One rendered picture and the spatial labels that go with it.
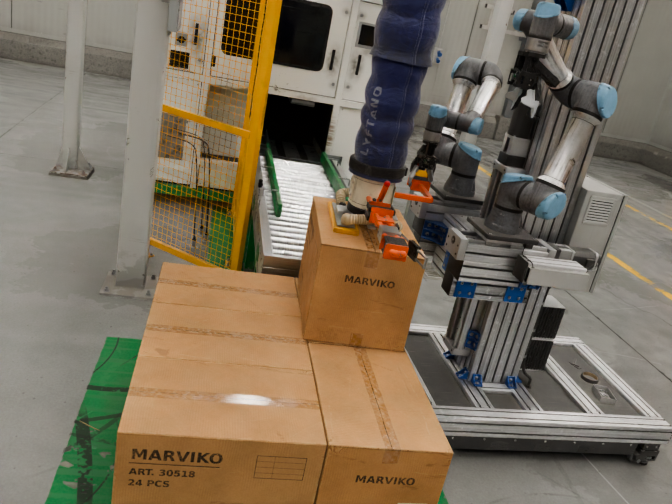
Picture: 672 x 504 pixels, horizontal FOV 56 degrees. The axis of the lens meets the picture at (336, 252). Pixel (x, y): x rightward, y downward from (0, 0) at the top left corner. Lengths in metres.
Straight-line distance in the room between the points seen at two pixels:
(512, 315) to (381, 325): 0.80
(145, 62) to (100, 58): 8.11
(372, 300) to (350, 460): 0.66
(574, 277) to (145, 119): 2.26
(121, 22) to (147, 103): 8.15
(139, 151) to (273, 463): 2.11
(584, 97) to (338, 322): 1.24
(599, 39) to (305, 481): 1.98
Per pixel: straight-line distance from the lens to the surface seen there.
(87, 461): 2.67
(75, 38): 5.74
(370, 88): 2.44
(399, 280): 2.38
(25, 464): 2.68
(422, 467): 2.08
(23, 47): 11.83
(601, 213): 2.97
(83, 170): 5.84
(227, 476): 2.00
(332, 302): 2.39
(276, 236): 3.48
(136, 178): 3.64
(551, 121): 2.78
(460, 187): 3.03
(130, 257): 3.80
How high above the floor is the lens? 1.73
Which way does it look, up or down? 20 degrees down
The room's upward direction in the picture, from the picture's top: 12 degrees clockwise
